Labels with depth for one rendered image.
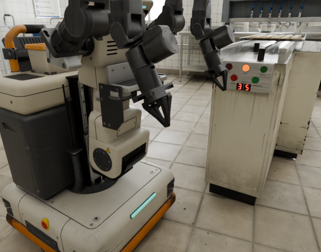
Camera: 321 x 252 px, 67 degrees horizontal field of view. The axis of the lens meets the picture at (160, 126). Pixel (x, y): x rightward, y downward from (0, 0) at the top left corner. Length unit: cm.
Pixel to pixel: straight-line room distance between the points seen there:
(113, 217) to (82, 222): 12
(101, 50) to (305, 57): 146
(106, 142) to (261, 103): 78
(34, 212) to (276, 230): 119
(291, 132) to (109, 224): 152
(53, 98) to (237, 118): 90
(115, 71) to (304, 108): 149
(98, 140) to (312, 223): 123
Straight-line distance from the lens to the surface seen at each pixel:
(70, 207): 116
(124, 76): 91
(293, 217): 164
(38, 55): 114
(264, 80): 126
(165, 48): 55
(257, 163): 144
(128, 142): 98
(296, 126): 207
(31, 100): 102
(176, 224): 143
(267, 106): 132
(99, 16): 70
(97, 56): 85
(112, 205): 113
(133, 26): 61
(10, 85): 104
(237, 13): 209
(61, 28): 76
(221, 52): 130
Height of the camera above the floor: 100
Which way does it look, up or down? 23 degrees down
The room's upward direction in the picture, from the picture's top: straight up
